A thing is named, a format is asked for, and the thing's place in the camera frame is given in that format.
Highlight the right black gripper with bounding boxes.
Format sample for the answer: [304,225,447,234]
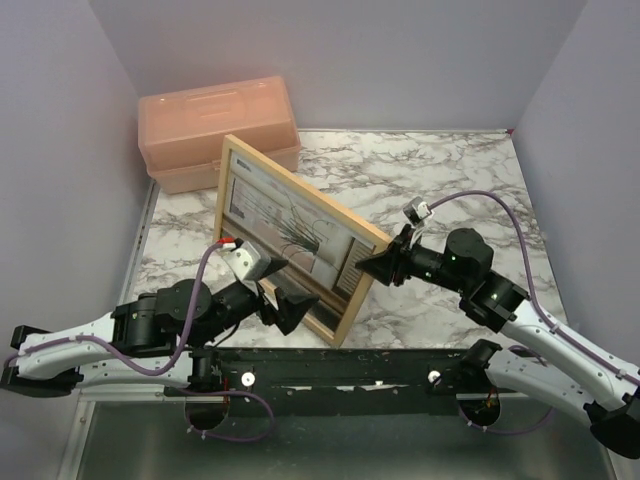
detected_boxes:
[355,224,469,294]

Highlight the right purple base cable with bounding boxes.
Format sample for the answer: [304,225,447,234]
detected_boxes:
[455,349,554,435]

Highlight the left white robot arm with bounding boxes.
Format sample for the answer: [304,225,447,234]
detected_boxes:
[1,239,319,398]

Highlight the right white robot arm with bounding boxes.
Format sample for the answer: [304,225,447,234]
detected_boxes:
[356,227,639,459]

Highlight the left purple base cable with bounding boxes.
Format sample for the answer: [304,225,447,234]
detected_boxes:
[186,392,276,442]

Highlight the pink translucent plastic box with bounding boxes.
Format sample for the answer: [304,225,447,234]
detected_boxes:
[138,76,301,194]

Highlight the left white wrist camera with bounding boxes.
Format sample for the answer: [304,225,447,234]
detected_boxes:
[219,241,271,282]

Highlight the plant photo with backing board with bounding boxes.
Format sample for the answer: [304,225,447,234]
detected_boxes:
[222,149,376,334]

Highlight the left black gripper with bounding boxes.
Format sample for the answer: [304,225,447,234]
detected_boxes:
[191,260,320,350]

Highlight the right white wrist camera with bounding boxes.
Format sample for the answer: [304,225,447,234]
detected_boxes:
[403,196,433,247]

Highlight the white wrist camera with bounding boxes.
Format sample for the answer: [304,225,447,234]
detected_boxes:
[403,196,433,247]
[219,241,271,282]

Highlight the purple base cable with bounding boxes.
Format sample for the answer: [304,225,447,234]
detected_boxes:
[455,349,554,435]
[186,392,276,442]

